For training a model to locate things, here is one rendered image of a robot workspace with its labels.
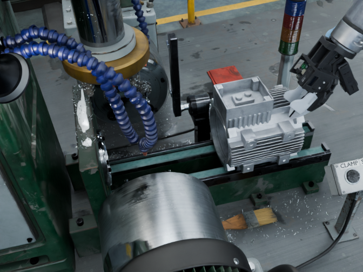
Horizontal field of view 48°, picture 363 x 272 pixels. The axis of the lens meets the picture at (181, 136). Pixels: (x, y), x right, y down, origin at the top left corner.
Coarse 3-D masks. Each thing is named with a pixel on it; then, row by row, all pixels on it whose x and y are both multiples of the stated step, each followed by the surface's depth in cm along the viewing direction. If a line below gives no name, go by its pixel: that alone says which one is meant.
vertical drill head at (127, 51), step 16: (80, 0) 72; (96, 0) 72; (112, 0) 74; (80, 16) 75; (96, 16) 74; (112, 16) 76; (80, 32) 78; (96, 32) 76; (112, 32) 77; (128, 32) 82; (96, 48) 78; (112, 48) 78; (128, 48) 80; (144, 48) 82; (64, 64) 80; (112, 64) 78; (128, 64) 78; (144, 64) 82; (80, 80) 80
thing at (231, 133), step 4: (272, 88) 113; (276, 88) 111; (212, 100) 108; (212, 104) 108; (296, 120) 102; (300, 120) 102; (304, 120) 102; (228, 128) 99; (232, 128) 100; (228, 132) 99; (232, 132) 99; (236, 132) 100; (228, 136) 99; (232, 136) 99; (236, 136) 100; (292, 156) 111; (228, 168) 108; (232, 168) 108
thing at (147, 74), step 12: (156, 48) 128; (156, 60) 117; (144, 72) 115; (156, 72) 117; (144, 84) 116; (156, 84) 119; (168, 84) 121; (96, 96) 117; (120, 96) 119; (144, 96) 121; (156, 96) 122; (96, 108) 120; (108, 108) 121; (132, 108) 123; (156, 108) 125; (108, 120) 124; (132, 120) 127
